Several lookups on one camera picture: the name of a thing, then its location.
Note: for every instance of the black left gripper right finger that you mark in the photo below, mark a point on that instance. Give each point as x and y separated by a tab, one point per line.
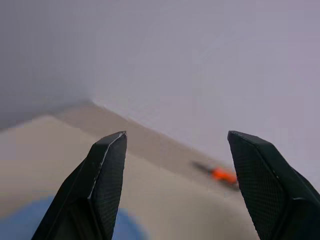
270	190

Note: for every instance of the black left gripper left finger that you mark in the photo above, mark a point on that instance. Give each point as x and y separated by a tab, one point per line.
100	190

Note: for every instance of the orange and black tool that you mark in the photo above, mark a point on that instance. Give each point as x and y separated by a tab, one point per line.
220	173

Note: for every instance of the blue plate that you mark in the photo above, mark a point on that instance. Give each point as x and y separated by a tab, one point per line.
22	220

